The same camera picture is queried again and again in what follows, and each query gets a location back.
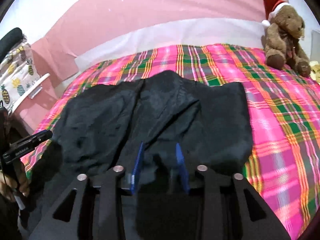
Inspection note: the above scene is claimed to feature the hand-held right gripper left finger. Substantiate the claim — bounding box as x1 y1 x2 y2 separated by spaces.
29 142 146 240

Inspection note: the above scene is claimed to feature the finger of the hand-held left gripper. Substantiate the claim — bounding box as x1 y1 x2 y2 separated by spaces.
2 130 54 162

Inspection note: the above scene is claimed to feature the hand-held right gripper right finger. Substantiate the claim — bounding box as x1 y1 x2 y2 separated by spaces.
174 143 292 240

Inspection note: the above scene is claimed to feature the black puffer jacket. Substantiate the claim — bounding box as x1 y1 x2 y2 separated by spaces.
17 70 253 240

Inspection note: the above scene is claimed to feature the person's left hand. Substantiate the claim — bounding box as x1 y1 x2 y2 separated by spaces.
0 164 31 203

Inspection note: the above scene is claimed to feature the pineapple print cloth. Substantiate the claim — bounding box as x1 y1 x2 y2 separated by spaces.
0 41 42 113

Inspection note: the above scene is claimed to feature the black padded roll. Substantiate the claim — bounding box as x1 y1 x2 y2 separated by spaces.
0 27 25 59

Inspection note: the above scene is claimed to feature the pink green plaid blanket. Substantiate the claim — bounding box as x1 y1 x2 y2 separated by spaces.
20 43 320 233

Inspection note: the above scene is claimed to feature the yellow cloth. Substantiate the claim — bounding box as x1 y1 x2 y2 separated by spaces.
309 60 320 83

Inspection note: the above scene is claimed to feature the brown teddy bear santa hat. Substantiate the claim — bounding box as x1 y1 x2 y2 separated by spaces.
261 0 312 78

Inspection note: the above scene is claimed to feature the white board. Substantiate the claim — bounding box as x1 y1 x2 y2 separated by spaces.
311 29 320 61

